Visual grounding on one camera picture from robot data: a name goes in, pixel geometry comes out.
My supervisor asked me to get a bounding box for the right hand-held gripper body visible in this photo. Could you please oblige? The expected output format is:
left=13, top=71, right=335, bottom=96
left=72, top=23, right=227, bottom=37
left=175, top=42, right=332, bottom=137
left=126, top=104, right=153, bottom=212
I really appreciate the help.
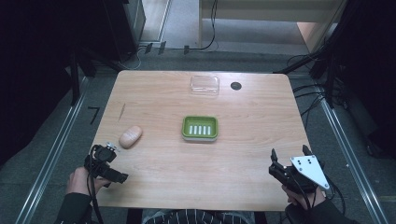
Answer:
left=268, top=153, right=332, bottom=194

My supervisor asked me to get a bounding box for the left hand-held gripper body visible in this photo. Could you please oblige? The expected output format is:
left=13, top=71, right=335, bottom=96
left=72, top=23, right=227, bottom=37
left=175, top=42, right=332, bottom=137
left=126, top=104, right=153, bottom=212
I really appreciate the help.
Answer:
left=83, top=142, right=130, bottom=189

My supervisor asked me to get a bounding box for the peach oval soap bar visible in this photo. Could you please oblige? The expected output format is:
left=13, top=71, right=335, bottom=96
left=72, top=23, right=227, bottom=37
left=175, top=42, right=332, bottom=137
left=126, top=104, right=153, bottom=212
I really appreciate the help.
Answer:
left=118, top=125, right=144, bottom=149

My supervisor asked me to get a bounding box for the green soap dish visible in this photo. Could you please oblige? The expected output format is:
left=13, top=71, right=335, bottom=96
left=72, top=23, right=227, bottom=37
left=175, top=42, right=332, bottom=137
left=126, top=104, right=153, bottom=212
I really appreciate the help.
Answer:
left=181, top=115, right=219, bottom=144

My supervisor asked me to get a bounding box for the person's left hand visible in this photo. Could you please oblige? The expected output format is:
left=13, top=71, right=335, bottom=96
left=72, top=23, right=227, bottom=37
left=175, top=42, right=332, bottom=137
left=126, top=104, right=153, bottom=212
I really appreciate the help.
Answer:
left=65, top=166, right=112, bottom=198

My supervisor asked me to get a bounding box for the person's right hand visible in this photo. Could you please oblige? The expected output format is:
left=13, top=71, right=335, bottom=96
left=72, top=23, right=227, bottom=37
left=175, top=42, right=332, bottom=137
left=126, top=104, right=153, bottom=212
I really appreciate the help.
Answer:
left=281, top=184, right=327, bottom=210

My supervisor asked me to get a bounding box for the person's striped clothing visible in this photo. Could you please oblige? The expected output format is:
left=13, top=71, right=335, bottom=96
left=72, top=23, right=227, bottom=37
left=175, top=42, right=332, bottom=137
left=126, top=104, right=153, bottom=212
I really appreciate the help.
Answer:
left=141, top=208, right=257, bottom=224

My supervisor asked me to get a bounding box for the clear plastic lid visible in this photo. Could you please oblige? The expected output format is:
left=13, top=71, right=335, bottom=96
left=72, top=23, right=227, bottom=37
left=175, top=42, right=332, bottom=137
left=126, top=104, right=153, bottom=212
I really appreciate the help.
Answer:
left=190, top=75, right=220, bottom=96

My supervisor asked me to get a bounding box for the black cabinet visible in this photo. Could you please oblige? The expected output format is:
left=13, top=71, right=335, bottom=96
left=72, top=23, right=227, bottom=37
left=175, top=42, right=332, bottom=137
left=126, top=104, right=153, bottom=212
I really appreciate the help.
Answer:
left=102, top=0, right=148, bottom=63

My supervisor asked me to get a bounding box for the left hand-held gripper cable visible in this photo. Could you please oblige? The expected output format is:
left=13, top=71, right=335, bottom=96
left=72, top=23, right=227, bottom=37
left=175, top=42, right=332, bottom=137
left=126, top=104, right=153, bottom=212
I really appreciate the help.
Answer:
left=86, top=145, right=106, bottom=224

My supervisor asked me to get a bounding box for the hand-held gripper cable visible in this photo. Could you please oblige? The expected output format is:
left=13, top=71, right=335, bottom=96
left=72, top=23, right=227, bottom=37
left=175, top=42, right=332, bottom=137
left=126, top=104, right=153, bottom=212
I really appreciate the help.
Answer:
left=290, top=174, right=347, bottom=217
left=86, top=145, right=106, bottom=224

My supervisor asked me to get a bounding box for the right hand-held gripper cable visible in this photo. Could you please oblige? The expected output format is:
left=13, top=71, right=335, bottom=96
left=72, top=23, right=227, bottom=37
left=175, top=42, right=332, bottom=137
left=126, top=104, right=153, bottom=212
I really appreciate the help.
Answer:
left=290, top=174, right=347, bottom=217

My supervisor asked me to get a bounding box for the metal floor rail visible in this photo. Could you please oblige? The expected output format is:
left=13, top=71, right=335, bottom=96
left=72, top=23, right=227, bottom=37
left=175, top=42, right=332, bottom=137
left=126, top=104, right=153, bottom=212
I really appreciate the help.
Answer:
left=318, top=92, right=390, bottom=224
left=14, top=76, right=92, bottom=224

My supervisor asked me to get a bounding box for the bundle of black floor cables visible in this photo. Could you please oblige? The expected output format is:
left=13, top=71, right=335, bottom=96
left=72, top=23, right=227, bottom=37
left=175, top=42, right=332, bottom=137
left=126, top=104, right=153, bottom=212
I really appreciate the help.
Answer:
left=291, top=53, right=349, bottom=130

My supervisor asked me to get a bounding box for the black hanging cable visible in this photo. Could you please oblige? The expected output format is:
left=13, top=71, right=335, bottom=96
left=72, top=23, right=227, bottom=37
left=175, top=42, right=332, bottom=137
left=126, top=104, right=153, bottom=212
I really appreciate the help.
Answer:
left=183, top=0, right=219, bottom=56

